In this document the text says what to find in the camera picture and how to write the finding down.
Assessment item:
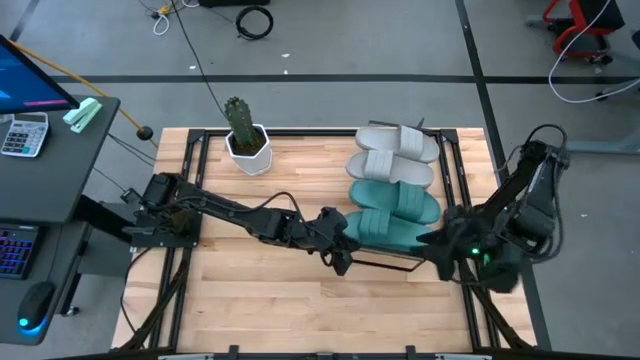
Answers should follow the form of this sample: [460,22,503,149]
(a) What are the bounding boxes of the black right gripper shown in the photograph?
[417,205,482,282]

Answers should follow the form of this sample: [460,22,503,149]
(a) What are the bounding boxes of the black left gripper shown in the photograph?
[314,207,359,277]

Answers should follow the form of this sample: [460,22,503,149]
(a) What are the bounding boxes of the green rubber slide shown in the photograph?
[348,179,442,225]
[342,208,434,252]

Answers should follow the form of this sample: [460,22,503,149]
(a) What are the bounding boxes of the wooden shelf black metal frame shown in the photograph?
[349,118,441,274]

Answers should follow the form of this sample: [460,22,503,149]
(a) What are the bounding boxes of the grey rubber slide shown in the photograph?
[345,149,435,189]
[354,124,441,164]

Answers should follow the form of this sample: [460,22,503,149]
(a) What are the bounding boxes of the grey metal floor foot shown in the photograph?
[562,133,640,155]

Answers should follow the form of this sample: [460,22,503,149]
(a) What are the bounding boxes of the mint green stapler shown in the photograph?
[62,97,103,134]

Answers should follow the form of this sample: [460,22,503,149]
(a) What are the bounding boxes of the red and black chair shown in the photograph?
[543,0,626,65]

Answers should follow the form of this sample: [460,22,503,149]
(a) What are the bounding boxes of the black desk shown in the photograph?
[0,94,122,347]

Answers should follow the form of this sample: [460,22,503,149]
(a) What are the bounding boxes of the black computer mouse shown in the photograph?
[17,281,57,332]

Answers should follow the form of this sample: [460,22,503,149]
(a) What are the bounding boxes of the black keyboard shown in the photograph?
[0,224,40,280]

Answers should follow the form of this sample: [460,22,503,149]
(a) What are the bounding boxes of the grey calculator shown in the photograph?
[0,112,50,159]

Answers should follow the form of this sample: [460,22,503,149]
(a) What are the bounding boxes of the computer monitor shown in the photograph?
[0,33,80,116]

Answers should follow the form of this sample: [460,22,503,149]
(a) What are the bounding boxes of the black aluminium table frame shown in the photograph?
[112,127,551,360]

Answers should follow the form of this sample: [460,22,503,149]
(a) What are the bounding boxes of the yellow cable with black end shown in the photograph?
[8,38,155,142]

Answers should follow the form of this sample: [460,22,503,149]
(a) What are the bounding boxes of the coiled black cable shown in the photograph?
[234,4,275,42]

